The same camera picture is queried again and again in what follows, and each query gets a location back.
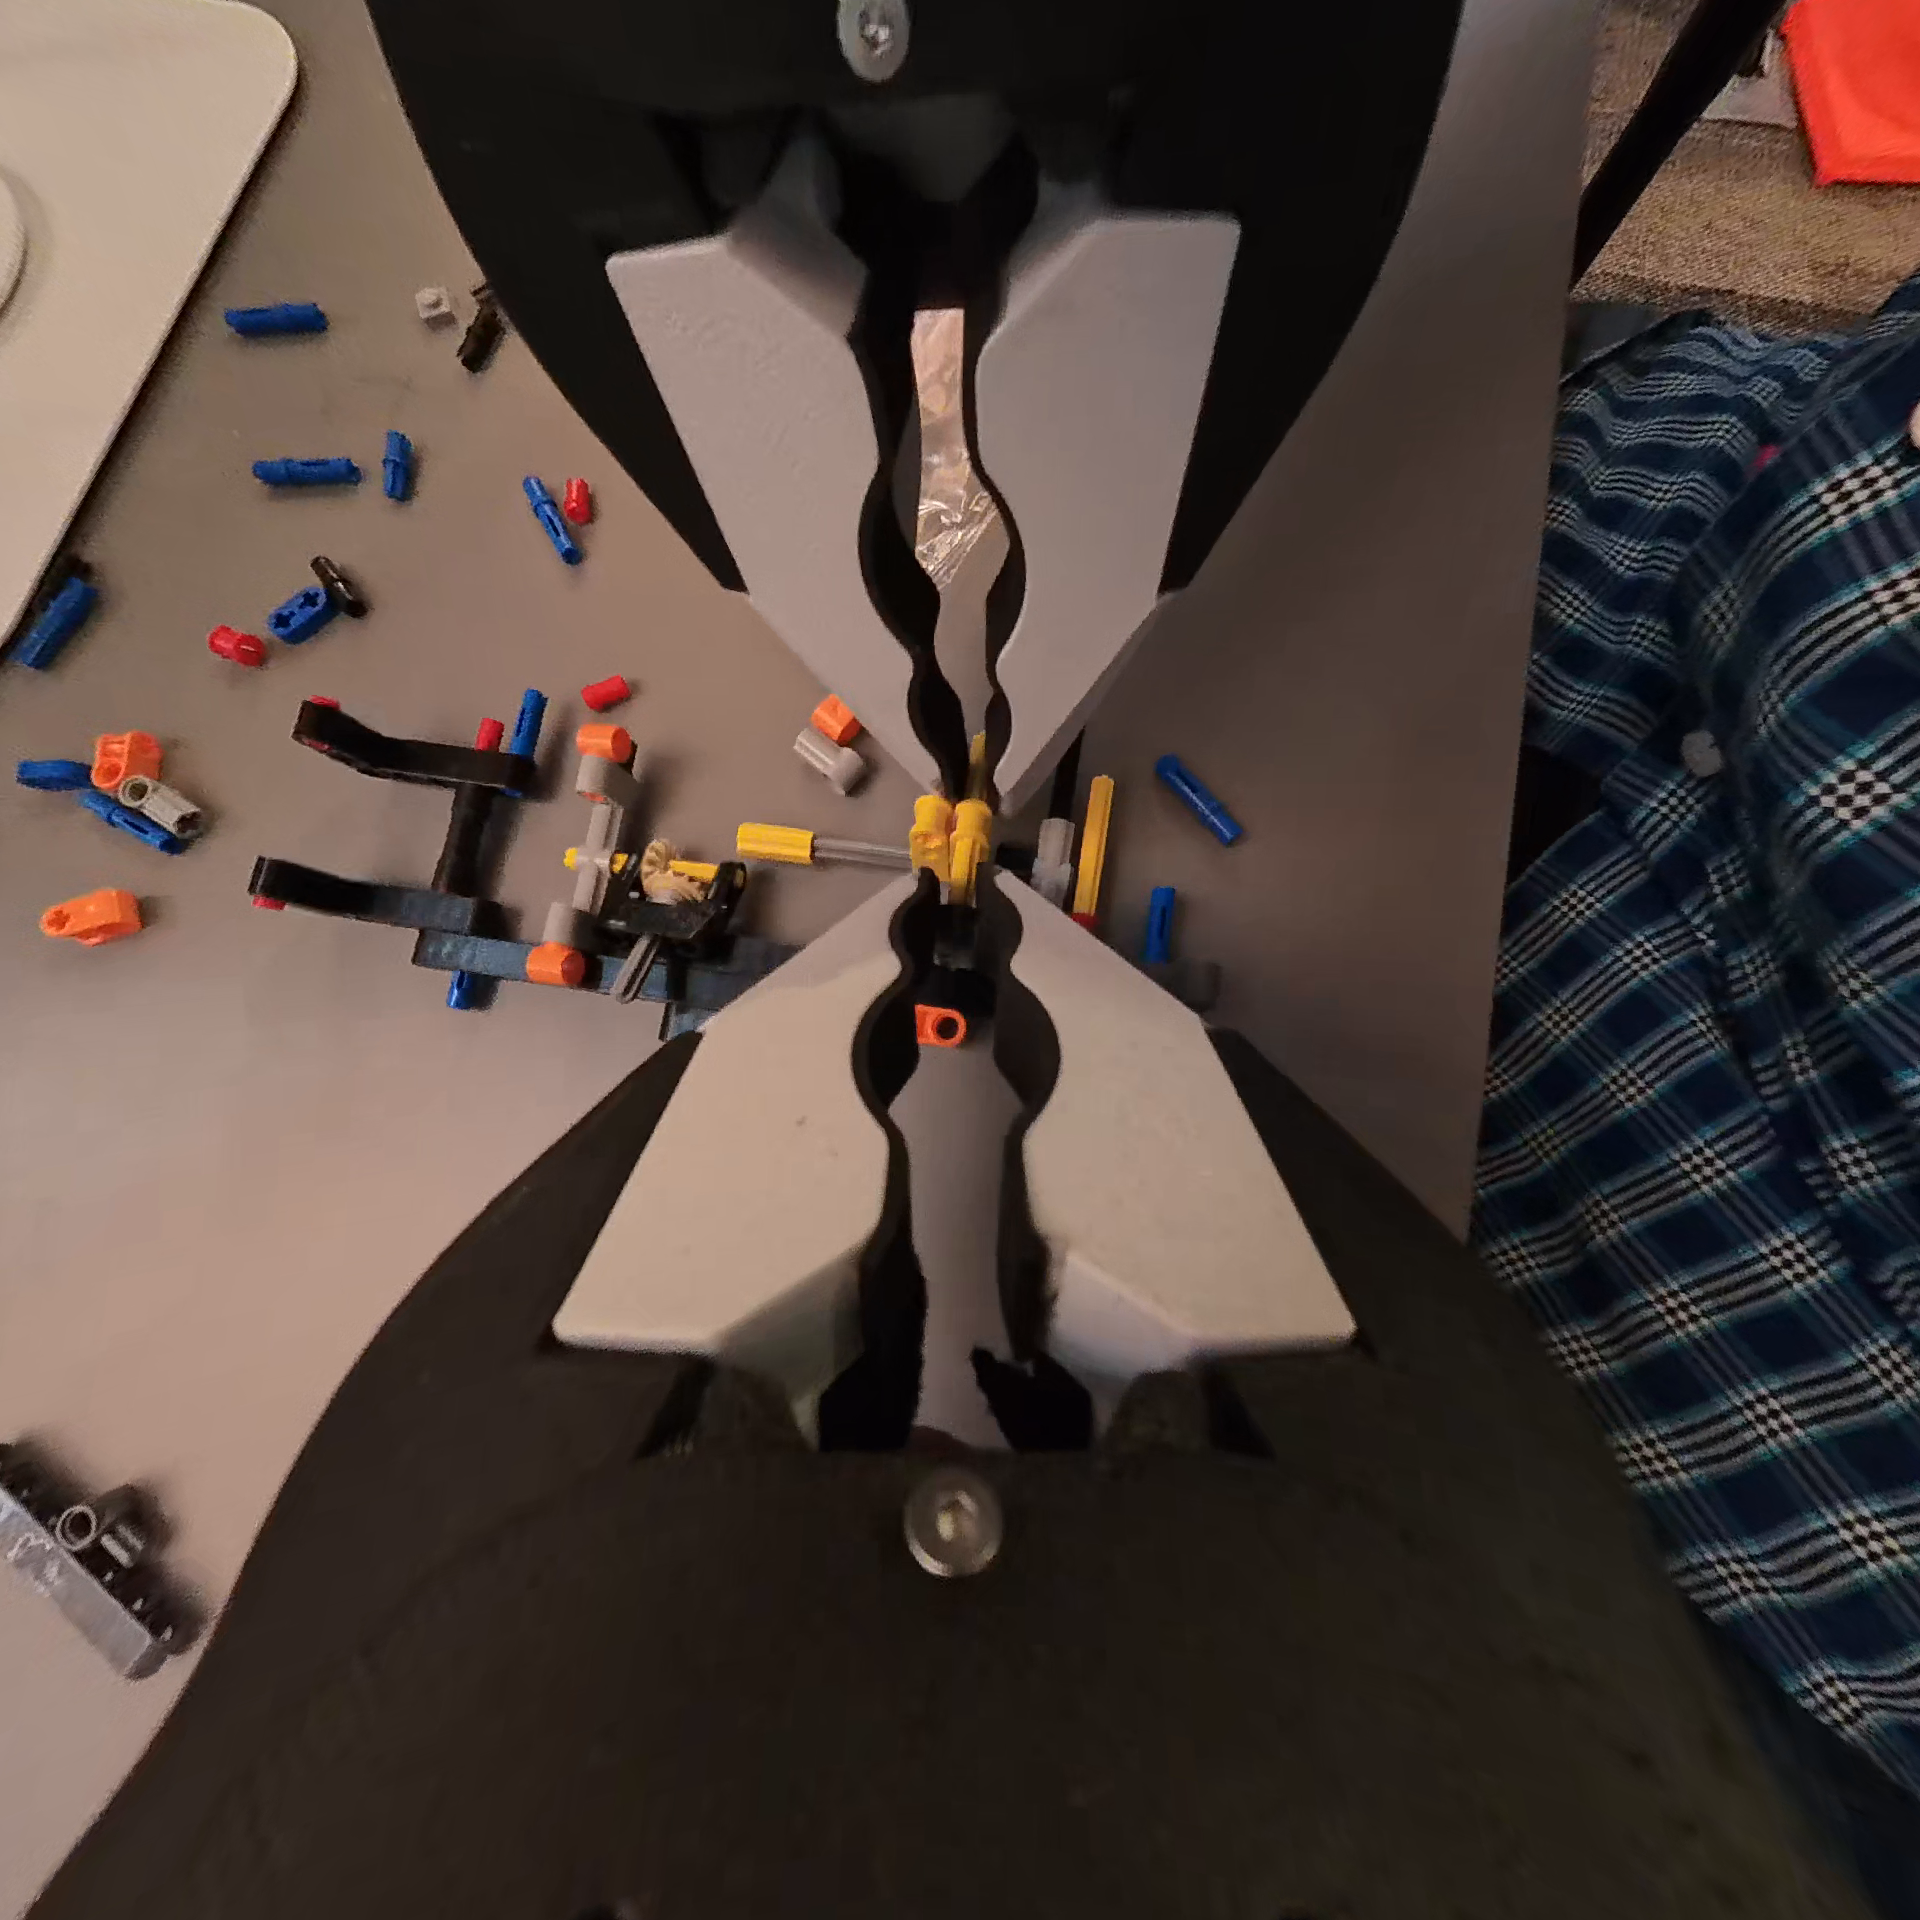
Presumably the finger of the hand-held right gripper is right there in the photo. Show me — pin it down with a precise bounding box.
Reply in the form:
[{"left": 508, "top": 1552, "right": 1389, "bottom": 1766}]
[
  {"left": 604, "top": 132, "right": 965, "bottom": 796},
  {"left": 962, "top": 142, "right": 1246, "bottom": 815}
]

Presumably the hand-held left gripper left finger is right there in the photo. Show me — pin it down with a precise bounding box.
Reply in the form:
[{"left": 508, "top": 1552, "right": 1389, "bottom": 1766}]
[{"left": 552, "top": 877, "right": 932, "bottom": 1452}]

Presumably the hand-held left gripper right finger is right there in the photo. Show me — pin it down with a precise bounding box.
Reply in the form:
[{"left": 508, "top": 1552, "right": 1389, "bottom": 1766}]
[{"left": 972, "top": 869, "right": 1358, "bottom": 1452}]

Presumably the yellow lego connector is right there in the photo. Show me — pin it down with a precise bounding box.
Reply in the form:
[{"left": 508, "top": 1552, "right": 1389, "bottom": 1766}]
[{"left": 908, "top": 732, "right": 999, "bottom": 913}]

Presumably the black and blue lego model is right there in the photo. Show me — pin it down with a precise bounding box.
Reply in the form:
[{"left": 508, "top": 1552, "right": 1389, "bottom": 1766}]
[{"left": 246, "top": 686, "right": 999, "bottom": 1052}]

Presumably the light grey lego beam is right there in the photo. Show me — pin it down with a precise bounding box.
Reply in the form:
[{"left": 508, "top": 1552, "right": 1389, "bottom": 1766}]
[{"left": 0, "top": 1486, "right": 174, "bottom": 1683}]

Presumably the clear plastic bag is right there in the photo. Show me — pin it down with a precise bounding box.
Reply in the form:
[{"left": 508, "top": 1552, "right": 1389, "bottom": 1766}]
[{"left": 899, "top": 309, "right": 1009, "bottom": 588}]

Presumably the pale rounded board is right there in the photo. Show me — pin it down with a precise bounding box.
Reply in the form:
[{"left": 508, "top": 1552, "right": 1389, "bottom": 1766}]
[{"left": 0, "top": 0, "right": 298, "bottom": 640}]

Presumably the blue plaid shirt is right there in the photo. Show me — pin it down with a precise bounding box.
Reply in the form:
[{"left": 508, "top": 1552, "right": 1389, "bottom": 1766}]
[{"left": 1471, "top": 284, "right": 1920, "bottom": 1793}]

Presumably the black metal bar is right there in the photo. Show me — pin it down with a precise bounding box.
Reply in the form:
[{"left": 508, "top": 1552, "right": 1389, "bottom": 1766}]
[{"left": 1568, "top": 0, "right": 1792, "bottom": 288}]

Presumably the orange plastic object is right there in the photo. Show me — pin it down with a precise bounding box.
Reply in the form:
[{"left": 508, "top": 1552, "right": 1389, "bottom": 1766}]
[{"left": 1777, "top": 0, "right": 1920, "bottom": 188}]

